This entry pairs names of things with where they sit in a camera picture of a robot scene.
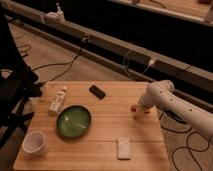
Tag green ceramic bowl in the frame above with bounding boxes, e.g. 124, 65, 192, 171
56, 105, 92, 138

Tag long metal rail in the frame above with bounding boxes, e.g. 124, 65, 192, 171
0, 0, 213, 101

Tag white paper cup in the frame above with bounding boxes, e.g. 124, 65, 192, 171
22, 131, 48, 156

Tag black floor cable left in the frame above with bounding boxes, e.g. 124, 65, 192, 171
16, 39, 88, 88

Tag white device on rail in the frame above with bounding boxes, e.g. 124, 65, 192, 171
46, 3, 65, 22

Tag black chair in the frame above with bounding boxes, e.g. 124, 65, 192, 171
0, 9, 42, 149

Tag grey white sponge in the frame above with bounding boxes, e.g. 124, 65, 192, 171
117, 137, 131, 160

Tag white tube bottle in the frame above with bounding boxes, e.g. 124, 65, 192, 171
48, 86, 67, 115

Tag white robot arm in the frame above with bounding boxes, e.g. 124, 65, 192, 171
134, 80, 213, 139

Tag black rectangular block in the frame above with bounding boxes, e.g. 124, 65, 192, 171
89, 85, 105, 99

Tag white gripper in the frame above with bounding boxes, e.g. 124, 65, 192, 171
134, 100, 150, 118

